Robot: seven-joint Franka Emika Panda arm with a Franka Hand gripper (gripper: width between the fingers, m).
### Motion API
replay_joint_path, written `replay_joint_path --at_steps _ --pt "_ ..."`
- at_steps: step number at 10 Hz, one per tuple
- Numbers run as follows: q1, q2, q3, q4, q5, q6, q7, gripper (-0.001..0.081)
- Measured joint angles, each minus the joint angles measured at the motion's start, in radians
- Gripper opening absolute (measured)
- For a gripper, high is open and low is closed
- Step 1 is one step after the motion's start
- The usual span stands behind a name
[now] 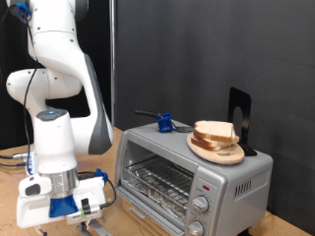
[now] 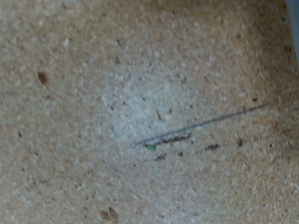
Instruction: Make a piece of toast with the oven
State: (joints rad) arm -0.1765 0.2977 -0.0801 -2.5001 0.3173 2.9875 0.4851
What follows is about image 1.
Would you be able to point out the silver oven knob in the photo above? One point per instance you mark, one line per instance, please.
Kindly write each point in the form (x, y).
(196, 228)
(201, 204)

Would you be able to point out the metal pole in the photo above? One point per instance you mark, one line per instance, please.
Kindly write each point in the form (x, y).
(113, 65)

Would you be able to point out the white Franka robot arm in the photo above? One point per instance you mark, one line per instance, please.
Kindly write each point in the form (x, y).
(59, 65)

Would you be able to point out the clear acrylic stopper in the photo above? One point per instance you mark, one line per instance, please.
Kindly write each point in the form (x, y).
(232, 144)

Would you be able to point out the round wooden plate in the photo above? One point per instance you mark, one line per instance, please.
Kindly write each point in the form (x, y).
(216, 157)

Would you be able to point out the black metal bookend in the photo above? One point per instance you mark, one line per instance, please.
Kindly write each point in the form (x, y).
(239, 96)

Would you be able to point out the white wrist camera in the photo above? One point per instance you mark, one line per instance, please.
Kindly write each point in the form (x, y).
(92, 211)

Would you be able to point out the silver toaster oven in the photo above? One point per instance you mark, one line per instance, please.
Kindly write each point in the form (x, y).
(249, 173)

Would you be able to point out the foil-lined crumb tray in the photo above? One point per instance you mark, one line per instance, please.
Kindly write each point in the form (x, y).
(154, 200)

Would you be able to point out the blue spatula grip block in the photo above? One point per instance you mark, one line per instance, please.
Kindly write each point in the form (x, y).
(164, 124)

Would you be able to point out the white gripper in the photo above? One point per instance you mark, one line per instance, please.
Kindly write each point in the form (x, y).
(32, 209)

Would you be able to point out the slotted metal spatula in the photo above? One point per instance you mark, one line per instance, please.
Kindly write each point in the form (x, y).
(146, 113)

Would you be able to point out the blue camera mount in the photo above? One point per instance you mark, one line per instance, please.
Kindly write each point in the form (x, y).
(62, 206)

